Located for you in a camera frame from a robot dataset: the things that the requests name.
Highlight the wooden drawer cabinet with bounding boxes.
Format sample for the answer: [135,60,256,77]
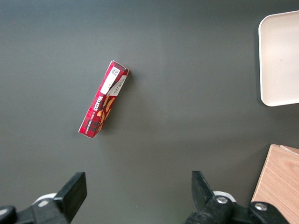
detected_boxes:
[251,144,299,224]

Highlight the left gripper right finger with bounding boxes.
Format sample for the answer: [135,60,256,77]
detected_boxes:
[184,171,289,224]

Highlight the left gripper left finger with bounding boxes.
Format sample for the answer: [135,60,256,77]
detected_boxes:
[0,172,87,224]

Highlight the cream rectangular tray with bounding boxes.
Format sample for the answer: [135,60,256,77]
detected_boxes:
[258,10,299,107]

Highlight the red tartan cookie box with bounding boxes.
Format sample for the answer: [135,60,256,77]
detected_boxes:
[78,60,130,139]

